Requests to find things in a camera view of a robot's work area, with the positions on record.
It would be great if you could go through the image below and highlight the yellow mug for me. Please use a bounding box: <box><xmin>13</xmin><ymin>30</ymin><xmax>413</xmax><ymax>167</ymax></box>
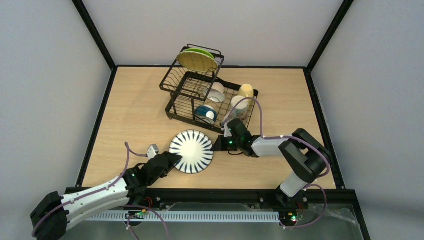
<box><xmin>238</xmin><ymin>83</ymin><xmax>254</xmax><ymax>105</ymax></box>

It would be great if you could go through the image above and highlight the blue striped white plate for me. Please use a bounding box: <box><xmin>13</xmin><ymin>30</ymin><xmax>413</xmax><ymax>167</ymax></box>
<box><xmin>169</xmin><ymin>129</ymin><xmax>214</xmax><ymax>174</ymax></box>

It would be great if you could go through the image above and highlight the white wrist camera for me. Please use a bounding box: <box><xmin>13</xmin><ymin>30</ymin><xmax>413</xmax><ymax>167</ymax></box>
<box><xmin>146</xmin><ymin>144</ymin><xmax>160</xmax><ymax>160</ymax></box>
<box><xmin>222</xmin><ymin>123</ymin><xmax>232</xmax><ymax>138</ymax></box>

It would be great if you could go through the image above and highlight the plain white bowl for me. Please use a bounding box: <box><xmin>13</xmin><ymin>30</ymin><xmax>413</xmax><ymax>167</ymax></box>
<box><xmin>203</xmin><ymin>82</ymin><xmax>225</xmax><ymax>103</ymax></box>

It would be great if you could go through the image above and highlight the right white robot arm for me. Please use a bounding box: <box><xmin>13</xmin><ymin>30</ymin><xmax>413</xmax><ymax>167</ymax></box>
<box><xmin>211</xmin><ymin>119</ymin><xmax>331</xmax><ymax>200</ymax></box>

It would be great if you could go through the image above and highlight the woven bamboo plate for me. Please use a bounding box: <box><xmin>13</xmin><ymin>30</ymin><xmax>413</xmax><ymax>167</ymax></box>
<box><xmin>176</xmin><ymin>51</ymin><xmax>218</xmax><ymax>73</ymax></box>

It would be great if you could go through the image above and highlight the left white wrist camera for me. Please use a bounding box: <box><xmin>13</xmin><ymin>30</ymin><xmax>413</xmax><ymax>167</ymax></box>
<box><xmin>146</xmin><ymin>144</ymin><xmax>160</xmax><ymax>160</ymax></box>

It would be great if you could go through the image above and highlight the white slotted cable duct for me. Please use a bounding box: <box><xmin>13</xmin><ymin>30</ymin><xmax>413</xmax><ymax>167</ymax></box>
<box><xmin>87</xmin><ymin>210</ymin><xmax>280</xmax><ymax>223</ymax></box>

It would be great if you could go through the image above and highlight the green plate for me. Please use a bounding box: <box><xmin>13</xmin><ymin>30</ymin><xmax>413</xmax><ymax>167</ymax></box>
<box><xmin>184</xmin><ymin>48</ymin><xmax>215</xmax><ymax>60</ymax></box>

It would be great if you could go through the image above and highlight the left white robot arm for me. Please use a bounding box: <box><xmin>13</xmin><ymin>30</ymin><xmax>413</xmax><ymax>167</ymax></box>
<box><xmin>30</xmin><ymin>151</ymin><xmax>182</xmax><ymax>240</ymax></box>

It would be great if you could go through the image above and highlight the black wire dish rack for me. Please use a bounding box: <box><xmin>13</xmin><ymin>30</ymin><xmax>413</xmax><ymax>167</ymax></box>
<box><xmin>159</xmin><ymin>44</ymin><xmax>241</xmax><ymax>134</ymax></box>

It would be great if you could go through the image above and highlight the beige mug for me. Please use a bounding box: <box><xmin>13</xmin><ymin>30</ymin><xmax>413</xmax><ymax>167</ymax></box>
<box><xmin>229</xmin><ymin>95</ymin><xmax>250</xmax><ymax>122</ymax></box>

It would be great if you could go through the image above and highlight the teal patterned white bowl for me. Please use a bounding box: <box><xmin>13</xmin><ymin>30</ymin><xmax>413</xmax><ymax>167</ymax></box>
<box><xmin>194</xmin><ymin>104</ymin><xmax>218</xmax><ymax>125</ymax></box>

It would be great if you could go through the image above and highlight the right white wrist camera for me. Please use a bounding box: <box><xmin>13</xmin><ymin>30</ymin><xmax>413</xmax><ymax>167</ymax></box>
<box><xmin>222</xmin><ymin>123</ymin><xmax>232</xmax><ymax>138</ymax></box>

